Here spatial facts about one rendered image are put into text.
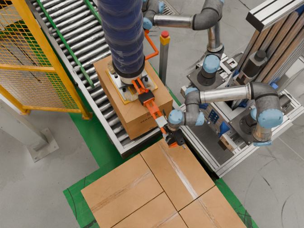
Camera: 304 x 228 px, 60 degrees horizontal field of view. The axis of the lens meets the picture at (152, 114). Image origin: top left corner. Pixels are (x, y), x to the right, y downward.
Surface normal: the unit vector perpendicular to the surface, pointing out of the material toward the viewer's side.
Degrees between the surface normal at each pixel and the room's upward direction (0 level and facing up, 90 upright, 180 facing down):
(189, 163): 0
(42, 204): 0
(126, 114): 1
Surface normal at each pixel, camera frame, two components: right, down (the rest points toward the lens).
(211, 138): 0.00, -0.39
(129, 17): 0.40, 0.67
